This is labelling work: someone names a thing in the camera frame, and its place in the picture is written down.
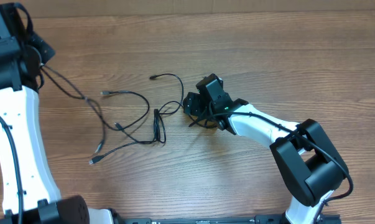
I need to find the black USB-A cable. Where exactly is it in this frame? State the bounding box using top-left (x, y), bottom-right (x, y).
top-left (88, 73), bottom-right (185, 166)

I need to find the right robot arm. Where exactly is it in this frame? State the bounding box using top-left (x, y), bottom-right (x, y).
top-left (182, 74), bottom-right (353, 223)

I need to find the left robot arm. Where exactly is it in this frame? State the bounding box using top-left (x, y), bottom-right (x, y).
top-left (0, 2), bottom-right (90, 223)

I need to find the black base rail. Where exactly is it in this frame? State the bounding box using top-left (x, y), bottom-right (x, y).
top-left (87, 207), bottom-right (342, 224)

